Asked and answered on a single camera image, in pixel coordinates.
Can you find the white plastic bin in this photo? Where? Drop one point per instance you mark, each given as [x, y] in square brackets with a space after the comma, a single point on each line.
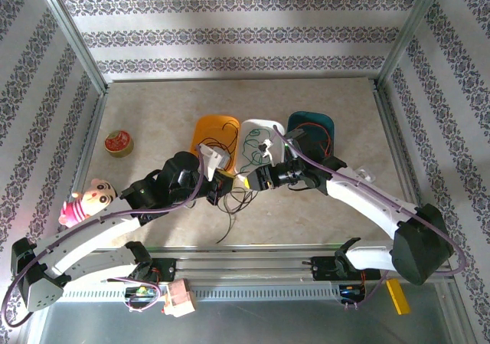
[264, 125]

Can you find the cartoon doll toy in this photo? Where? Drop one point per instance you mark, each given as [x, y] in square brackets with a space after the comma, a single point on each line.
[97, 198]

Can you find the aluminium frame post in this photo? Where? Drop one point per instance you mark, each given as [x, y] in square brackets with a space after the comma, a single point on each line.
[72, 37]
[409, 30]

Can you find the pink beige box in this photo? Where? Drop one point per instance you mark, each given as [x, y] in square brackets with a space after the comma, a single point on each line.
[179, 298]

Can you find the small round red tin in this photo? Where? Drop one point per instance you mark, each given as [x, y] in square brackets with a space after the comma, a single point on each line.
[118, 143]

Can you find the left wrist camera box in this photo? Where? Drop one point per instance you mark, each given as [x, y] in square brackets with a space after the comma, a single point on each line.
[212, 160]

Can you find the small clear plastic piece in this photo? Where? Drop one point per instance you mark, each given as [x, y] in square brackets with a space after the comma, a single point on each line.
[366, 173]

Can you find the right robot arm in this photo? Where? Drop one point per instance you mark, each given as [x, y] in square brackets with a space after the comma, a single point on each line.
[371, 202]

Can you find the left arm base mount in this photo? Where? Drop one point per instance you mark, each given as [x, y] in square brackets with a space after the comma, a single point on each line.
[164, 271]

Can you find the orange plastic bin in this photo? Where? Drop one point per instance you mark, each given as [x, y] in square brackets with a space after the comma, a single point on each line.
[214, 129]

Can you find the aluminium rail frame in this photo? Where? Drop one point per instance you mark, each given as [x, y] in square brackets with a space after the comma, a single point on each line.
[245, 265]

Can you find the yellow block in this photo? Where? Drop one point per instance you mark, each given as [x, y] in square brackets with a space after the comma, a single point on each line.
[398, 297]

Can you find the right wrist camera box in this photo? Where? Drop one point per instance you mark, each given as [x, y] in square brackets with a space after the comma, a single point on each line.
[272, 150]

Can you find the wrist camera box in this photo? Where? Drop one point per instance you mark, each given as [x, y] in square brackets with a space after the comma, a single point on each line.
[212, 160]
[272, 150]

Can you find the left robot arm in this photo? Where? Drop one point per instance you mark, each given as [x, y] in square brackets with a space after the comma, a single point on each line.
[84, 240]

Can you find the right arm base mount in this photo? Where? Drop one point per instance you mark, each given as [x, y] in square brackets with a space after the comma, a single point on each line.
[325, 269]

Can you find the teal plastic bin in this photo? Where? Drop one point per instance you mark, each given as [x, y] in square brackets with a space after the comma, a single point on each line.
[314, 120]

